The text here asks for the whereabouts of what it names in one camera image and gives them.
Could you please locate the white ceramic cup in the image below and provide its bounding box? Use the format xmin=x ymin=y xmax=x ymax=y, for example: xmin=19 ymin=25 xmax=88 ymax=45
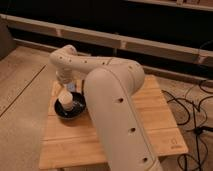
xmin=58 ymin=91 xmax=73 ymax=111

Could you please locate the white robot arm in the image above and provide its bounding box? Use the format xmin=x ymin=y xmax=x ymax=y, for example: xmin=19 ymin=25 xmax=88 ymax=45
xmin=50 ymin=45 xmax=163 ymax=171

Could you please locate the black ceramic bowl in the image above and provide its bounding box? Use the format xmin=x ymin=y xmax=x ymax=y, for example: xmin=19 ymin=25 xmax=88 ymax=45
xmin=54 ymin=92 xmax=86 ymax=119

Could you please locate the blue grey sponge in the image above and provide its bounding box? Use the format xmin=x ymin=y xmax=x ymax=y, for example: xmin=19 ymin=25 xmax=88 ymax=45
xmin=67 ymin=83 xmax=76 ymax=92

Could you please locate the white shelf rail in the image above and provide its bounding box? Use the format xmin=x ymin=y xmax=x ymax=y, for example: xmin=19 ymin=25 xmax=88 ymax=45
xmin=0 ymin=13 xmax=213 ymax=67

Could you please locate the black cable on floor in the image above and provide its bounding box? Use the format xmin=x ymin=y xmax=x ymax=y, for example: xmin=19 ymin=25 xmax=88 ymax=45
xmin=161 ymin=78 xmax=213 ymax=171

